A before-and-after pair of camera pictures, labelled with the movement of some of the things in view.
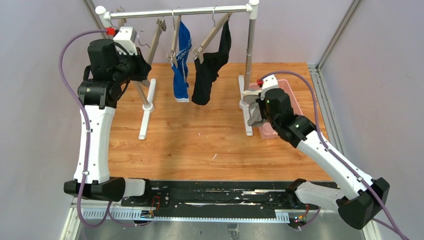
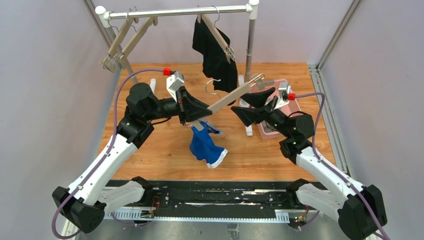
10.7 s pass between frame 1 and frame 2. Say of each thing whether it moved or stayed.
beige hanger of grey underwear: moved
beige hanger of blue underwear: moved
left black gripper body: moved
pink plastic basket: stayed
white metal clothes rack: stayed
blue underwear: moved
